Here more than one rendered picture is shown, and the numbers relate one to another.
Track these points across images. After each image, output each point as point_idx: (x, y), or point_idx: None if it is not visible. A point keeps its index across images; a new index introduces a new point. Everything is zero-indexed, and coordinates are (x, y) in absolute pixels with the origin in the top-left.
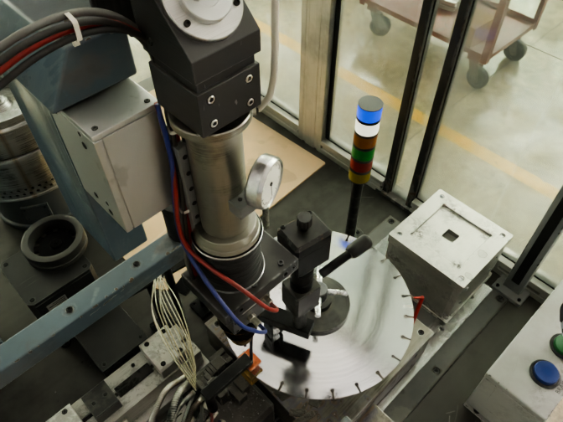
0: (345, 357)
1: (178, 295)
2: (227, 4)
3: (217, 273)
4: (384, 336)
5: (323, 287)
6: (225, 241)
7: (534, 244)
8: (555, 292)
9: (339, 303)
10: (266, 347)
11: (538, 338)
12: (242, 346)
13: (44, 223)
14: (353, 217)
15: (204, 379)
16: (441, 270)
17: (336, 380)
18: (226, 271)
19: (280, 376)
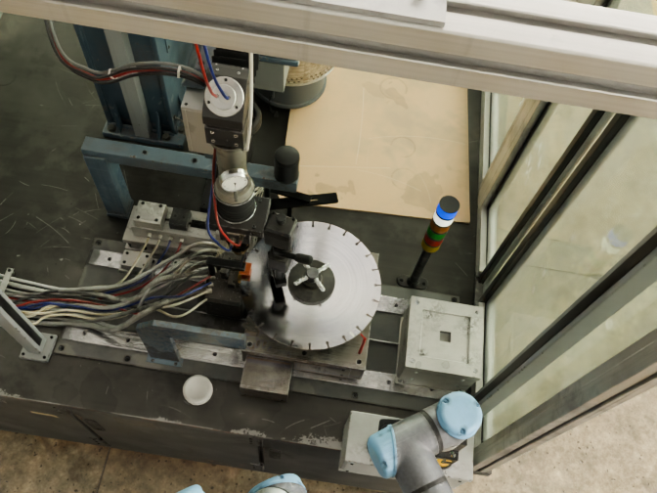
0: (287, 318)
1: None
2: (229, 106)
3: (213, 201)
4: (320, 332)
5: (315, 274)
6: (221, 191)
7: (479, 394)
8: None
9: (320, 292)
10: (262, 272)
11: None
12: (252, 260)
13: None
14: (416, 268)
15: (225, 257)
16: (408, 344)
17: (270, 322)
18: (219, 204)
19: (250, 291)
